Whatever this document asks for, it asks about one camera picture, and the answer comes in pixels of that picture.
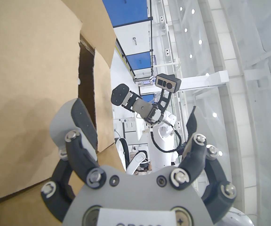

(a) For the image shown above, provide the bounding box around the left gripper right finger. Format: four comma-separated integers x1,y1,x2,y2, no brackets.
170,106,238,223

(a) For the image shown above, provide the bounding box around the black cable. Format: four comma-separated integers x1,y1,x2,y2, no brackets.
150,118,183,153

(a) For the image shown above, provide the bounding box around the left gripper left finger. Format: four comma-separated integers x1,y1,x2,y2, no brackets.
41,98,107,223

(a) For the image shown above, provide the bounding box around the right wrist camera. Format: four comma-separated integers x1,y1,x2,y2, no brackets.
152,73,182,111

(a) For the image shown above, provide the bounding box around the blue white partition panel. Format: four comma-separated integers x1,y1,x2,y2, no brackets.
120,52,155,79
92,0,154,57

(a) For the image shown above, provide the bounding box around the robot body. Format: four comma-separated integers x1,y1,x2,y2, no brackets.
115,137,155,176

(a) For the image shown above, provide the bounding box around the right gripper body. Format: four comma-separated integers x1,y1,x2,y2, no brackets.
133,98,171,127

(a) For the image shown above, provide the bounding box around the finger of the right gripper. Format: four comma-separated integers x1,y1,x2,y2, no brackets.
111,83,143,113

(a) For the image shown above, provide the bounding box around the large brown cardboard carton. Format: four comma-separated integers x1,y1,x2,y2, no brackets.
0,0,127,226

